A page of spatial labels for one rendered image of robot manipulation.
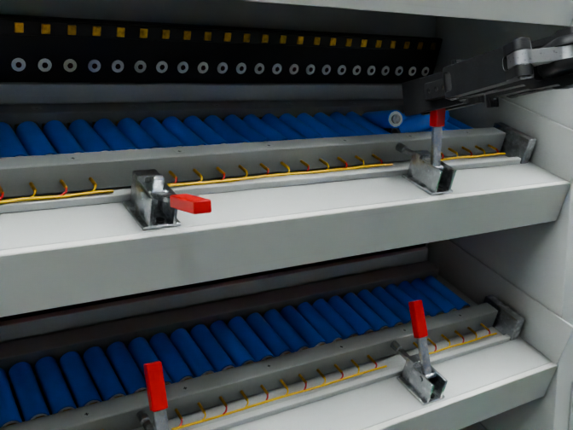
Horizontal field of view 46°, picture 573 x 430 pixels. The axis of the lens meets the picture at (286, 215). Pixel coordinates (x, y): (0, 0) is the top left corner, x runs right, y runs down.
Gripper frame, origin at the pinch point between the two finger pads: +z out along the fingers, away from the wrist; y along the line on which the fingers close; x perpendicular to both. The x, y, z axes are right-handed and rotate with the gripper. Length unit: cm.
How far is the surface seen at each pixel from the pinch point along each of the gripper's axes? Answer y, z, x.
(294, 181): -13.3, 4.6, -6.4
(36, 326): -32.0, 18.9, -16.5
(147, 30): -21.2, 13.0, 8.0
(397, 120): 1.7, 7.8, -1.4
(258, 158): -15.7, 5.9, -4.2
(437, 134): 0.0, 0.9, -3.5
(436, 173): -1.0, 0.6, -7.0
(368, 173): -5.3, 4.6, -6.3
